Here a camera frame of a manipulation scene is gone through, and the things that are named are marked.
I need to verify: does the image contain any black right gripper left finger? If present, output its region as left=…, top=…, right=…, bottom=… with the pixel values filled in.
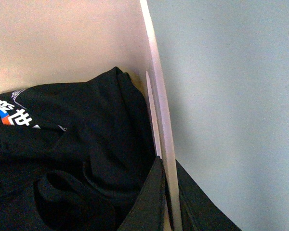
left=118, top=156, right=166, bottom=231

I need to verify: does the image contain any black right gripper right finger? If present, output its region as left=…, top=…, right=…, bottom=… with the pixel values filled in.
left=176, top=162, right=240, bottom=231

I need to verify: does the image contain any beige plastic laundry hamper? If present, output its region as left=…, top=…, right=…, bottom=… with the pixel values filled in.
left=0, top=0, right=183, bottom=231

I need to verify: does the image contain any black printed t-shirt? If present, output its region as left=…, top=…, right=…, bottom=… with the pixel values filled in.
left=0, top=67, right=156, bottom=231

